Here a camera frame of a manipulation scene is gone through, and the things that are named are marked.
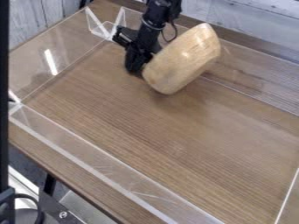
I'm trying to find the black table leg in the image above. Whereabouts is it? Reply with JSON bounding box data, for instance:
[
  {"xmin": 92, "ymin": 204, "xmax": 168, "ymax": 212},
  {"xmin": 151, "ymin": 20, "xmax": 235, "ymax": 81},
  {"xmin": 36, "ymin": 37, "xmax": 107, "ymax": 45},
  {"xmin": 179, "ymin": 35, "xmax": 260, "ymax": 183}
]
[{"xmin": 43, "ymin": 174, "xmax": 58, "ymax": 196}]

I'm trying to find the black cable loop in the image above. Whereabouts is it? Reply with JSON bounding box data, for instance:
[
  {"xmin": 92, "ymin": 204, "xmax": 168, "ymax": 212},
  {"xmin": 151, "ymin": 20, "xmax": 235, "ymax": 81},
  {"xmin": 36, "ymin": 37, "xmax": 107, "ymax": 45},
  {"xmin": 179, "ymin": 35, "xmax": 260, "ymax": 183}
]
[{"xmin": 13, "ymin": 192, "xmax": 44, "ymax": 224}]

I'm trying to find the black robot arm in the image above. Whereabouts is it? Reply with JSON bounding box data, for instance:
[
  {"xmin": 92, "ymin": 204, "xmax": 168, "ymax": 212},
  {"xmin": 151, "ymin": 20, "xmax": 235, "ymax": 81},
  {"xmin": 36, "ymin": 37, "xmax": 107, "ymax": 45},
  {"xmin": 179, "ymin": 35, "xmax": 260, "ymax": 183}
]
[{"xmin": 112, "ymin": 0, "xmax": 183, "ymax": 74}]

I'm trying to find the brown wooden bowl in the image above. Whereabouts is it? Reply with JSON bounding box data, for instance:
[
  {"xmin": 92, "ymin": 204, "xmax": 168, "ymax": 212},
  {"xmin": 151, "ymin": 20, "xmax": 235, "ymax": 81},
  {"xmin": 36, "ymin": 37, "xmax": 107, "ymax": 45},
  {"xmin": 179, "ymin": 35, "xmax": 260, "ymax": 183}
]
[{"xmin": 143, "ymin": 23, "xmax": 220, "ymax": 95}]

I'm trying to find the black vertical pole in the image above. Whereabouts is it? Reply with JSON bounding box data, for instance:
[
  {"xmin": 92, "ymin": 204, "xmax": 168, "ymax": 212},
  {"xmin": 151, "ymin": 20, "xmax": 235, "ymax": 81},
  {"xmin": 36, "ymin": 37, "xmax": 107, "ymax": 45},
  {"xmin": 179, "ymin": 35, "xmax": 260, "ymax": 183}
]
[{"xmin": 0, "ymin": 0, "xmax": 15, "ymax": 224}]

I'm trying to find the metal bracket with screw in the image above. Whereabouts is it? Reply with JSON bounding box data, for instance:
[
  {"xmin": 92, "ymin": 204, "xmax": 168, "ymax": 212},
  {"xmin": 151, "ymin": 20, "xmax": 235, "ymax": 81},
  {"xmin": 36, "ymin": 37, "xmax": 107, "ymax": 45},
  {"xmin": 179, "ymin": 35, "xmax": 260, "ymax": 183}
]
[{"xmin": 39, "ymin": 192, "xmax": 87, "ymax": 224}]

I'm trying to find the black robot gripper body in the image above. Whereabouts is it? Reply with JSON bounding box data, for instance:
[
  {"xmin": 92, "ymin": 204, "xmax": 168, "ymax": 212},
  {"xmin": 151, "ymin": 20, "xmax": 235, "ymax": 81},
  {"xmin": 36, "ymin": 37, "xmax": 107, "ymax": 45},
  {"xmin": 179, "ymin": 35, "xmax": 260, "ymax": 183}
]
[{"xmin": 112, "ymin": 24, "xmax": 163, "ymax": 74}]

